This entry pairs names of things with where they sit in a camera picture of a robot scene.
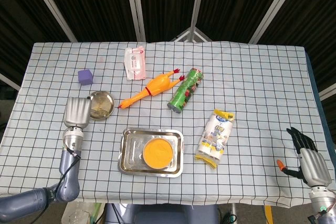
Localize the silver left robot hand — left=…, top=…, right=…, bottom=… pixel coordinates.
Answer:
left=63, top=94, right=93, bottom=130

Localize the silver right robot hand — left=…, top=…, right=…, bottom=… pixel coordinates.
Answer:
left=277, top=126, right=333, bottom=187

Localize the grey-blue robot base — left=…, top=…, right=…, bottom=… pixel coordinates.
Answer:
left=104, top=204, right=220, bottom=224

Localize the round metal dish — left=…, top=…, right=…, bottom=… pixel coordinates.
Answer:
left=88, top=90, right=116, bottom=121

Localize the square metal tray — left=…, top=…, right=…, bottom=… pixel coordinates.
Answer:
left=117, top=127, right=184, bottom=178

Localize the bowl of yellow powder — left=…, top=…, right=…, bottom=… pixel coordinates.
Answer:
left=142, top=138, right=175, bottom=170

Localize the purple foam cube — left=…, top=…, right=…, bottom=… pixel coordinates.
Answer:
left=77, top=69, right=94, bottom=86

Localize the pink white wipes packet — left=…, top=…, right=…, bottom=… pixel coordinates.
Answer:
left=123, top=46, right=146, bottom=81

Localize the orange rubber chicken toy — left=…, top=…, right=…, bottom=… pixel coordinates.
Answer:
left=117, top=68, right=186, bottom=110

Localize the checkered white tablecloth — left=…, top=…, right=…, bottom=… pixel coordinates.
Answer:
left=0, top=40, right=322, bottom=208

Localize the yellow white snack bag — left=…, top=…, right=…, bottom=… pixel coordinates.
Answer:
left=194, top=109, right=235, bottom=169

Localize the clear plastic bag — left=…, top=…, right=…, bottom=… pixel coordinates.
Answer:
left=61, top=202, right=91, bottom=224

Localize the green chips can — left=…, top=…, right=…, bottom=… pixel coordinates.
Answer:
left=167, top=68, right=205, bottom=115

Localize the left arm wrist cable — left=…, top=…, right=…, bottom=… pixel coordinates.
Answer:
left=34, top=146, right=81, bottom=223

